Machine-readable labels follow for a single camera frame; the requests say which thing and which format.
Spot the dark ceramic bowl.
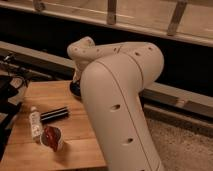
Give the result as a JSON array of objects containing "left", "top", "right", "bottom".
[{"left": 70, "top": 81, "right": 81, "bottom": 97}]

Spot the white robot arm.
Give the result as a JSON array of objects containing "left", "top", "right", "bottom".
[{"left": 67, "top": 37, "right": 164, "bottom": 171}]

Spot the black rectangular case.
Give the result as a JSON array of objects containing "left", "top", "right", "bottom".
[{"left": 41, "top": 107, "right": 69, "bottom": 123}]

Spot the white plastic bottle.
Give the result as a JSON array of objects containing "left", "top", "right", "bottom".
[{"left": 29, "top": 106, "right": 43, "bottom": 142}]

